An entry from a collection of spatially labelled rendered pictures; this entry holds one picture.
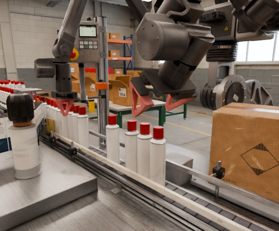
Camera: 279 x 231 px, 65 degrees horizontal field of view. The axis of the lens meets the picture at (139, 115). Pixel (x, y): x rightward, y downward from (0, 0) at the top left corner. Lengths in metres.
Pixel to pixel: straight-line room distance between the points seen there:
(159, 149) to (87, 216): 0.29
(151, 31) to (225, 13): 0.73
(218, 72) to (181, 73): 0.67
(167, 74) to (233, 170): 0.50
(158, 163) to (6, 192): 0.49
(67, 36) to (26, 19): 7.90
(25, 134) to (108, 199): 0.36
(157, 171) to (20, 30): 8.23
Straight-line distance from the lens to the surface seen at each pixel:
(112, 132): 0.84
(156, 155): 0.69
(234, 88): 1.05
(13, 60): 8.54
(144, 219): 0.71
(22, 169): 0.89
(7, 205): 0.78
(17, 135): 0.85
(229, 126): 0.78
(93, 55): 1.11
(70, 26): 0.92
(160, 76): 0.42
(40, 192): 0.80
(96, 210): 0.76
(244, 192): 0.64
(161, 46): 0.32
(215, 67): 1.05
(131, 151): 0.77
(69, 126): 1.15
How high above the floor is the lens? 1.27
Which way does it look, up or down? 13 degrees down
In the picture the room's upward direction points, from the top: straight up
